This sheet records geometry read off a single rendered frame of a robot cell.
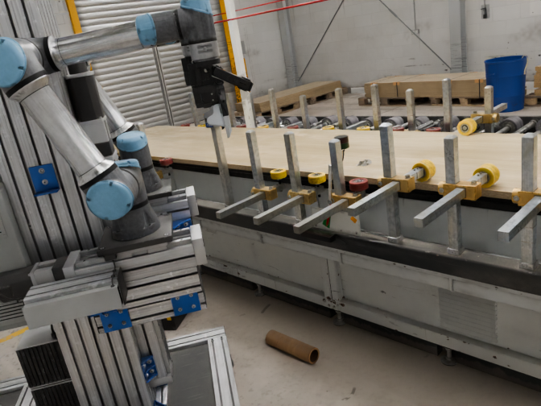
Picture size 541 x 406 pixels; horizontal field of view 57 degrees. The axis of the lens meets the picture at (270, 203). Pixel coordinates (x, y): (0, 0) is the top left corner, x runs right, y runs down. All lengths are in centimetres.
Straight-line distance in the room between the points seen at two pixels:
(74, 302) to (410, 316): 159
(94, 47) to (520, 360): 194
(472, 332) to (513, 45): 748
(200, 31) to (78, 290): 80
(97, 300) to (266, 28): 1107
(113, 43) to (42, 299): 75
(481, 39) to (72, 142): 876
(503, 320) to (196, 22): 168
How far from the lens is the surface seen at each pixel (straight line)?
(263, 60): 1215
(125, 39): 149
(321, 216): 198
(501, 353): 237
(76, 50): 152
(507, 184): 203
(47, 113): 142
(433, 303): 243
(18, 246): 181
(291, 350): 262
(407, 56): 1050
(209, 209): 281
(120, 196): 140
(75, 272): 164
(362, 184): 214
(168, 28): 135
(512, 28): 948
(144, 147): 204
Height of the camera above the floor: 156
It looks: 19 degrees down
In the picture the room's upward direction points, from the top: 10 degrees counter-clockwise
